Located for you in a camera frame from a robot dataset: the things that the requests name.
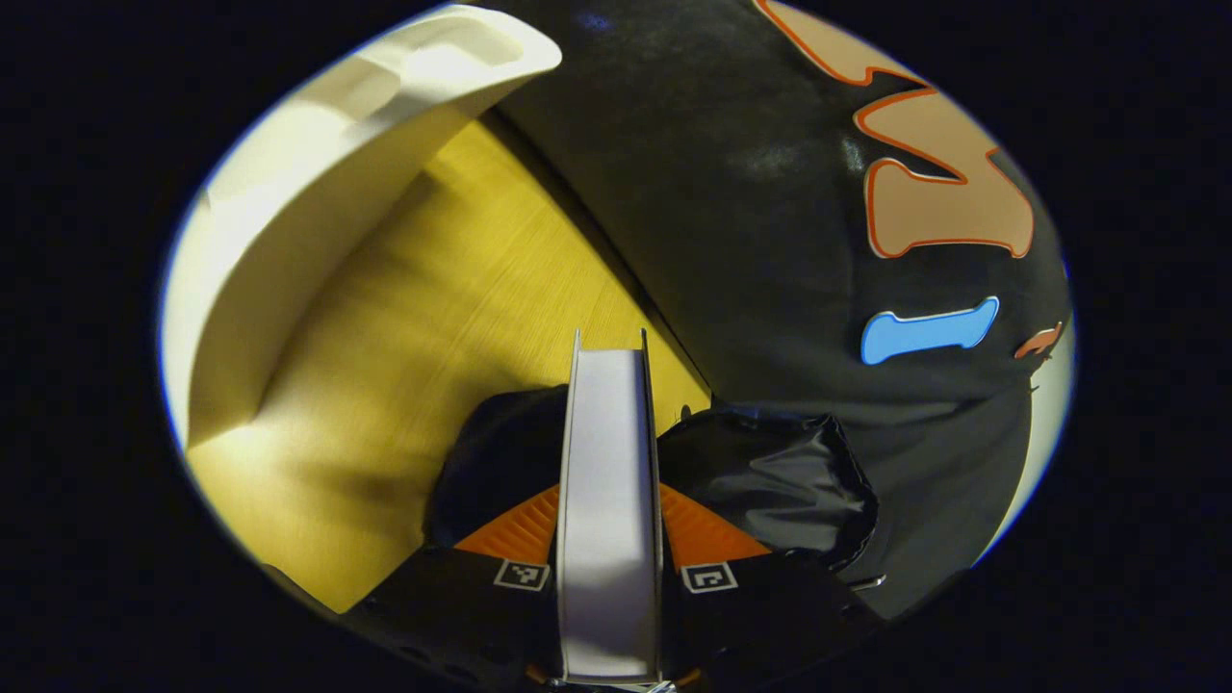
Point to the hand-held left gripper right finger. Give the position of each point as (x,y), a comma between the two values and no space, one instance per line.
(751,616)

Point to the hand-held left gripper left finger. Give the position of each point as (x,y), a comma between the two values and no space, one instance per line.
(462,606)

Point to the blue schoolbag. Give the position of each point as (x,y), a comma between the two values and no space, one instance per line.
(770,481)

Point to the dark cover book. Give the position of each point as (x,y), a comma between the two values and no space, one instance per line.
(606,481)

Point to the white bookshelf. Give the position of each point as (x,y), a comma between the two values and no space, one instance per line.
(289,241)

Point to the black backdrop cloth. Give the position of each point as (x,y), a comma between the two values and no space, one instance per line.
(751,241)

